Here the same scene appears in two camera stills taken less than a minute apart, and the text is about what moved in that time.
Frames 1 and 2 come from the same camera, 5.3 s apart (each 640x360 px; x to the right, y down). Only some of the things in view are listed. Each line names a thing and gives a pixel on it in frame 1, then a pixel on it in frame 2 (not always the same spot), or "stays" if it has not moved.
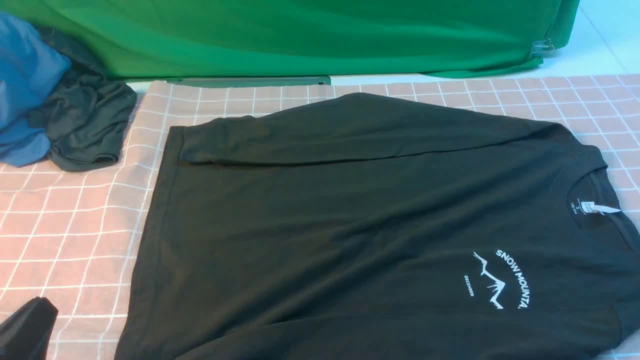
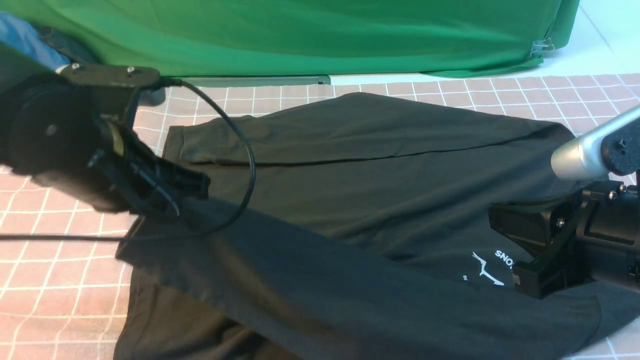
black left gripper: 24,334 -> 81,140
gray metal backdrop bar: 250,81 stays
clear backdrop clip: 542,48 stays
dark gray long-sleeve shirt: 382,227 stays
